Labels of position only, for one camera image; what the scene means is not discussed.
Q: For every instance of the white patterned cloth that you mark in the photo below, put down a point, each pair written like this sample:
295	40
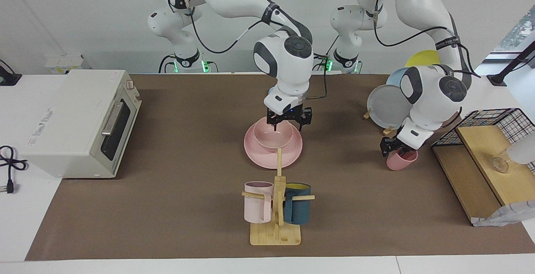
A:
510	214

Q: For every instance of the brown table mat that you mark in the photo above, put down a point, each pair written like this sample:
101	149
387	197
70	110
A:
188	207

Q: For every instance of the pink mug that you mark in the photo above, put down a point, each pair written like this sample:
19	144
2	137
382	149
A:
257	207

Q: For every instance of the pink plate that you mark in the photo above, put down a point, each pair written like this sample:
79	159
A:
263	157

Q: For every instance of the frosted white plastic container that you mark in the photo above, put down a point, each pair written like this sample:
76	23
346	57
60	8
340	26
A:
522	148

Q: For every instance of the wooden mug tree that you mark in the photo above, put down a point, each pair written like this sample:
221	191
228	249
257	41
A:
276	234

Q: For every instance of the clear glass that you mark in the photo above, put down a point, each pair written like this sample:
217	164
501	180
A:
500	165

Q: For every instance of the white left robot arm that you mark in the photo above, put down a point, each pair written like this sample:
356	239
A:
430	98

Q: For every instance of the wooden plate rack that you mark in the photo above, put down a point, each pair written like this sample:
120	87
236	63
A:
388	131

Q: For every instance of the black camera stand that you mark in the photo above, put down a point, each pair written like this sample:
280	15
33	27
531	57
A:
512	67

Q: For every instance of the pink bowl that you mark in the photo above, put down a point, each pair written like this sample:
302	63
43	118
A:
271	138

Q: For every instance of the small white box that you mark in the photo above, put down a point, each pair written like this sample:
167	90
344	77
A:
62	63

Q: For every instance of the grey plate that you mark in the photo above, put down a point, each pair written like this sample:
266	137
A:
386	107

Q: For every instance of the yellow plate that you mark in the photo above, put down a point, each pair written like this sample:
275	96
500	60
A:
422	59

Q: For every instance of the black table clamp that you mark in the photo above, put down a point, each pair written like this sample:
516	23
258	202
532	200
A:
8	77

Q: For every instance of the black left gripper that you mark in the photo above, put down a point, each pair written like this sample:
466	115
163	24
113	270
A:
393	144

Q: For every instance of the pink cup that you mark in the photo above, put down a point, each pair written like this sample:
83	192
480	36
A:
399	163

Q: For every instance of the dark teal mug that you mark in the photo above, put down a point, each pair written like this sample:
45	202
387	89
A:
297	209

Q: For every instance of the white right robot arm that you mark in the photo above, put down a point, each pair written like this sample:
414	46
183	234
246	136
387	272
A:
288	61

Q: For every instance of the white toaster oven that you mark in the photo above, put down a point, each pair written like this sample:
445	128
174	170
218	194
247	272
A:
62	132

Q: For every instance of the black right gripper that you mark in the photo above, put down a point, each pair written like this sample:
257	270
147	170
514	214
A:
288	116

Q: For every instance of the light blue plate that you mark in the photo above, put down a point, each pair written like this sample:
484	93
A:
395	79

